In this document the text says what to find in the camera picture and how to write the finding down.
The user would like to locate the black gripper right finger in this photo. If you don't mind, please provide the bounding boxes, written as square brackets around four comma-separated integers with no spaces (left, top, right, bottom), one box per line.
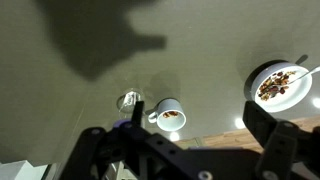
[242,100,320,180]

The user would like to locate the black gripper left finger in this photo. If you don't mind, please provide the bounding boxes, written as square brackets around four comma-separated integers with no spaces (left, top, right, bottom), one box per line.
[59,100,188,180]

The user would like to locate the white ceramic bowl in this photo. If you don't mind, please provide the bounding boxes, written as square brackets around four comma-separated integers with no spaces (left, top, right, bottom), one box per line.
[244,59,314,114]

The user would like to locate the silver metal spoon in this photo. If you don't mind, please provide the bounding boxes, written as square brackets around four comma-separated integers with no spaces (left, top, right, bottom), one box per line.
[269,65,320,95]

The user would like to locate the fruit pieces inside cup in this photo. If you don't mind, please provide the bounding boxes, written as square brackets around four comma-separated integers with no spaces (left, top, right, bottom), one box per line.
[162,110,180,119]

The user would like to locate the dried fruit and nut mix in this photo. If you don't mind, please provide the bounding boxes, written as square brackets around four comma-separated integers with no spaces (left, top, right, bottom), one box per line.
[258,70,298,102]

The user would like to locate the white ceramic cup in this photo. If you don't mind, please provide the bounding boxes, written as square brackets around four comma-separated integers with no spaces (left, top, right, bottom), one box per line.
[147,97,188,133]

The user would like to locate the clear drinking glass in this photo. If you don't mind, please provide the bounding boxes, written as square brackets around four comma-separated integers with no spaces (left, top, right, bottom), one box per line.
[116,87,143,120]

